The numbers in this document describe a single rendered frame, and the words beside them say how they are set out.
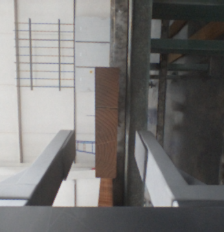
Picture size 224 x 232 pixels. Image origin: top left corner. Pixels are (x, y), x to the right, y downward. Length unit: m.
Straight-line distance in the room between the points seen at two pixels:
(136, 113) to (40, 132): 6.82
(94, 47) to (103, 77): 5.93
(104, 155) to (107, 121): 0.04
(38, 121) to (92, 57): 3.18
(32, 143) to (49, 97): 1.91
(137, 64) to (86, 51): 5.75
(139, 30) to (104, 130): 0.25
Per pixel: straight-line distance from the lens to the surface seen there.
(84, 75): 5.97
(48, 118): 6.91
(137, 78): 0.37
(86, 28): 6.33
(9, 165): 7.78
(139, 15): 0.40
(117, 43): 0.42
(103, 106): 0.20
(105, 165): 0.23
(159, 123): 1.09
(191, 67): 1.67
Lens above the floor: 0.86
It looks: 1 degrees down
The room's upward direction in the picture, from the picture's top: 89 degrees counter-clockwise
